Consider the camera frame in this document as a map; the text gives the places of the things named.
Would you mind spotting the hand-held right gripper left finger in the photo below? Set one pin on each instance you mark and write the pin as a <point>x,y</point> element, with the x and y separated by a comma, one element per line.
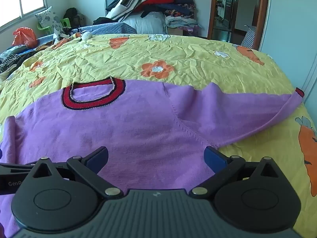
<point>99,157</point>

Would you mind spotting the blue quilt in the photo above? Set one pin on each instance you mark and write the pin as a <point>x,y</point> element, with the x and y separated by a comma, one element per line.
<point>109,28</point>

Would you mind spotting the pile of mixed clothes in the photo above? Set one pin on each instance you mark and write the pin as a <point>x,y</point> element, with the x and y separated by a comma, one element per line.
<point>158,2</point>

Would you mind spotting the yellow floral bedspread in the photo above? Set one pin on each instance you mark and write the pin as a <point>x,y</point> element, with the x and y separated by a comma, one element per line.
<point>198,62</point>

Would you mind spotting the wooden door frame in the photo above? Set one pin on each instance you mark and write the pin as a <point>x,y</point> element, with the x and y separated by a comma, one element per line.
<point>263,5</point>

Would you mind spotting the black backpack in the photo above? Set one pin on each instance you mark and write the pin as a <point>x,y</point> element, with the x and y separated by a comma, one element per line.
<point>73,14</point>

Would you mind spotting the purple knit sweater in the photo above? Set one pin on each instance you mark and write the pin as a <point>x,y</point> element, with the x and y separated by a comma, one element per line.
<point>136,129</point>

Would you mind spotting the dark striped clothes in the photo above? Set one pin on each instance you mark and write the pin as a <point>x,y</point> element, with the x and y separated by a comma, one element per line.
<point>10,59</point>

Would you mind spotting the floral pillow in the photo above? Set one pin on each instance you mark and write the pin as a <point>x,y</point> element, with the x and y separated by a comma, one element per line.
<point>48,17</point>

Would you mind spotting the white plush ball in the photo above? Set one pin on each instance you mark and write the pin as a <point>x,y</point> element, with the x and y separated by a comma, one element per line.
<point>86,36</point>

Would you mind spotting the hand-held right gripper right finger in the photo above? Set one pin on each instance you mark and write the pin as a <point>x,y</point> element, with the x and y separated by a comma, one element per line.
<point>215,158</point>

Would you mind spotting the white wardrobe door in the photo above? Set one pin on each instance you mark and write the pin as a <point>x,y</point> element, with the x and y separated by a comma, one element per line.
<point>292,29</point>

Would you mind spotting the green plastic chair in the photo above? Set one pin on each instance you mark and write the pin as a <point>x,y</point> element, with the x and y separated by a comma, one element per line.
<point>65,22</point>

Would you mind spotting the checkered bag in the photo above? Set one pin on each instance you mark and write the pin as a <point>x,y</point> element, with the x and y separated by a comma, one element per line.
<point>249,37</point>

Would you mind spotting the orange plastic bag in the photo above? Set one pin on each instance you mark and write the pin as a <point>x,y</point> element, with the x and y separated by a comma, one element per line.
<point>24,36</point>

